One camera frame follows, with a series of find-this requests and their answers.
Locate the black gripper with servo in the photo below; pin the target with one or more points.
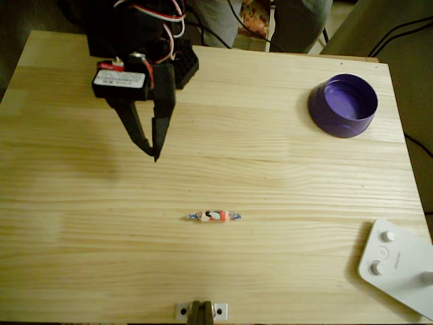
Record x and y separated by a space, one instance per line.
164 91

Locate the white candy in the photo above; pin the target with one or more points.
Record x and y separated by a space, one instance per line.
213 216

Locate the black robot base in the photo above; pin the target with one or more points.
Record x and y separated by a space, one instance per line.
186 67

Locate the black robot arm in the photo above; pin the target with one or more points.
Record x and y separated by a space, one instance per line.
128 30

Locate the purple bowl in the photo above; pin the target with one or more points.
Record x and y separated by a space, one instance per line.
338 125

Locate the grey trouser leg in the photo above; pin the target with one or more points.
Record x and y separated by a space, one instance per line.
297 23
216 20

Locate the floral cushion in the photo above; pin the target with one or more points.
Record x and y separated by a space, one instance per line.
253 20

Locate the white lamp base with knobs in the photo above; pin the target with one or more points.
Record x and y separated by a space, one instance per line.
392 264

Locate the black camera pole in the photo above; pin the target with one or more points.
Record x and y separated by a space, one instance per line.
201 315

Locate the silver metal bracket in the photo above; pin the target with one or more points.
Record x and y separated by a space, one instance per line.
220 310

